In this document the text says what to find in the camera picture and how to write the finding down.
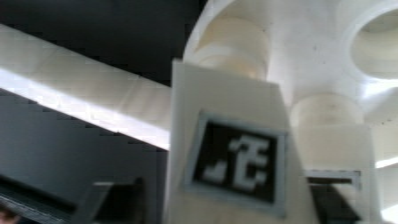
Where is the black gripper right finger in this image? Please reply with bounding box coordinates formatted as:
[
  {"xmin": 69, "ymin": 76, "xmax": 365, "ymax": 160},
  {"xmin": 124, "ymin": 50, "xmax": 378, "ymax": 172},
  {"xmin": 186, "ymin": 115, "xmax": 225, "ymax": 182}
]
[{"xmin": 309, "ymin": 184, "xmax": 360, "ymax": 224}]

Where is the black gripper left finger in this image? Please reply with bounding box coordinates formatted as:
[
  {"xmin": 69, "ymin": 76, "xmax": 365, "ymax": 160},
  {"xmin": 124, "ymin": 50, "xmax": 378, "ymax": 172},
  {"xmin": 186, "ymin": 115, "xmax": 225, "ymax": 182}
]
[{"xmin": 67, "ymin": 178, "xmax": 145, "ymax": 224}]

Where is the white round stool seat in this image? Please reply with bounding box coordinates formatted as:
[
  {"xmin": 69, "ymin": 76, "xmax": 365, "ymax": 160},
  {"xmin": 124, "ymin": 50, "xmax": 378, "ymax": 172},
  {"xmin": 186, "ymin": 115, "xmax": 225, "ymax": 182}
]
[{"xmin": 184, "ymin": 0, "xmax": 398, "ymax": 224}]

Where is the white stool leg with tag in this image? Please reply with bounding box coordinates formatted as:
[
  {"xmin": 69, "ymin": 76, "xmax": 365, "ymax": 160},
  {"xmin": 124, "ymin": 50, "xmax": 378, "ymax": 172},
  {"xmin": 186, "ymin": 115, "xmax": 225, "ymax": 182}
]
[{"xmin": 291, "ymin": 94, "xmax": 381, "ymax": 224}]

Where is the white U-shaped boundary fence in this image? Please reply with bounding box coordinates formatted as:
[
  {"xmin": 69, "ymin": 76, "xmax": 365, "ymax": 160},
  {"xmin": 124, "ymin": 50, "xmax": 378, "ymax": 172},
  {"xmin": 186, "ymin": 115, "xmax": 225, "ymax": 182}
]
[{"xmin": 0, "ymin": 24, "xmax": 170, "ymax": 148}]

